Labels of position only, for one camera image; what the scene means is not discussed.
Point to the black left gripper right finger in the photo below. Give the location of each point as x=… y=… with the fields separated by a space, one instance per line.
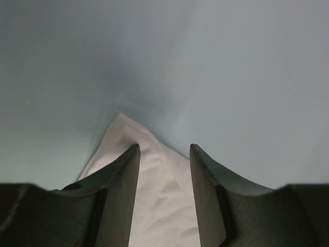
x=234 y=211

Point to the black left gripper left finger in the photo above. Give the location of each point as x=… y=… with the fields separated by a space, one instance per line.
x=94 y=211

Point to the white t shirt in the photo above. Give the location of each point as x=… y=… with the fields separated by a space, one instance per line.
x=164 y=211

